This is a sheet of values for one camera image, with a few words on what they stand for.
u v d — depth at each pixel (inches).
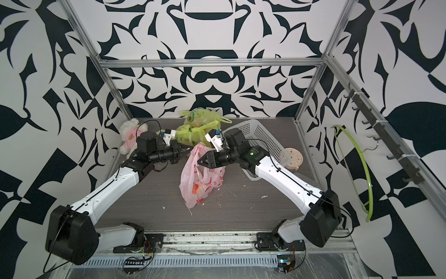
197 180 29.9
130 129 40.1
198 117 39.2
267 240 29.4
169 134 29.3
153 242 29.4
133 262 28.7
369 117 23.9
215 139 26.5
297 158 38.8
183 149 29.3
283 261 28.0
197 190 30.7
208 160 25.1
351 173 27.7
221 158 25.1
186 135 34.3
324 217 15.8
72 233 15.6
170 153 27.3
